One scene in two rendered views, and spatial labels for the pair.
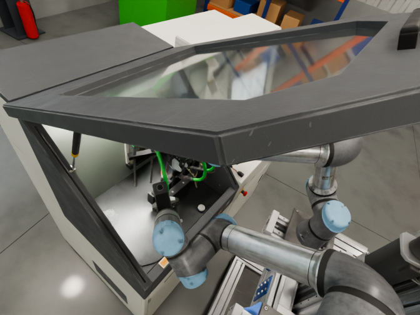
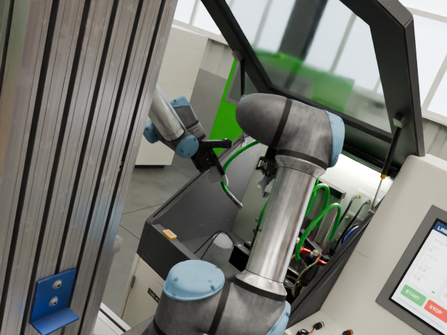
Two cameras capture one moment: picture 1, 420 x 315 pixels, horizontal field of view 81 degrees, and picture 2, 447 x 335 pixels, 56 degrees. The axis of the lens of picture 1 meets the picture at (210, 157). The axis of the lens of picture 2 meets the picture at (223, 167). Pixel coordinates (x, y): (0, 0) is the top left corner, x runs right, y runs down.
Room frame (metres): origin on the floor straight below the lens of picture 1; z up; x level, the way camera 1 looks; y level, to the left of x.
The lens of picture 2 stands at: (0.79, -1.31, 1.75)
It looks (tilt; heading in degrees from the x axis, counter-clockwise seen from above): 18 degrees down; 103
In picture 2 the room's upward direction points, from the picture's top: 19 degrees clockwise
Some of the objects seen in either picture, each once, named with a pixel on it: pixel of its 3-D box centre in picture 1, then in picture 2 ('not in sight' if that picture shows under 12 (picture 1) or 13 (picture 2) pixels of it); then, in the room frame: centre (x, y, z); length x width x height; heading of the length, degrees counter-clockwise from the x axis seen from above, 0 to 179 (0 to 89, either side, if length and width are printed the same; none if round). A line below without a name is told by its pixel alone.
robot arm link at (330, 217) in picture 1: (330, 218); (192, 296); (0.65, -0.57, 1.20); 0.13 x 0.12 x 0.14; 12
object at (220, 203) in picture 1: (194, 233); (200, 287); (0.56, -0.04, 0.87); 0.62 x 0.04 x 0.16; 155
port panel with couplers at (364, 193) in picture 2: not in sight; (356, 223); (0.99, 0.31, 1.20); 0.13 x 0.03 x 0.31; 155
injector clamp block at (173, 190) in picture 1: (177, 187); (267, 282); (0.77, 0.12, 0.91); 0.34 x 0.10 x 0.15; 155
